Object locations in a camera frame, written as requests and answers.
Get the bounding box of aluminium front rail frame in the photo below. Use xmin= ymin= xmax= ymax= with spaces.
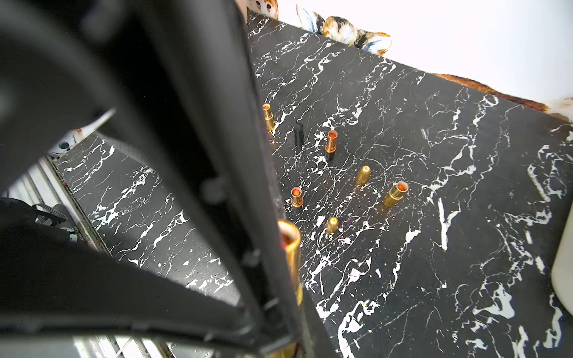
xmin=1 ymin=158 xmax=174 ymax=357

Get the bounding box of gold lipstick cap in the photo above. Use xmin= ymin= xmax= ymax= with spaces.
xmin=325 ymin=217 xmax=340 ymax=235
xmin=355 ymin=166 xmax=371 ymax=186

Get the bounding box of black lipstick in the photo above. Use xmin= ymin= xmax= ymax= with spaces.
xmin=325 ymin=130 xmax=338 ymax=162
xmin=291 ymin=186 xmax=304 ymax=208

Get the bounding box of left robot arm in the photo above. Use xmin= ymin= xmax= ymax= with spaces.
xmin=1 ymin=1 xmax=301 ymax=355

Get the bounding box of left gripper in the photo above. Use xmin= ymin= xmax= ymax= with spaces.
xmin=1 ymin=1 xmax=251 ymax=188

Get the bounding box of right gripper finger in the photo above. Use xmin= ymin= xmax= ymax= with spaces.
xmin=302 ymin=288 xmax=338 ymax=357

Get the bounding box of cream plastic tray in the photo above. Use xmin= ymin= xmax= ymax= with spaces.
xmin=552 ymin=210 xmax=573 ymax=314

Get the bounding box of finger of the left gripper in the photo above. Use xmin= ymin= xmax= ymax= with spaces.
xmin=102 ymin=1 xmax=301 ymax=349
xmin=1 ymin=225 xmax=268 ymax=354

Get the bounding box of black lipstick cap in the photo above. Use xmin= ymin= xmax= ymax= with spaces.
xmin=293 ymin=123 xmax=304 ymax=151

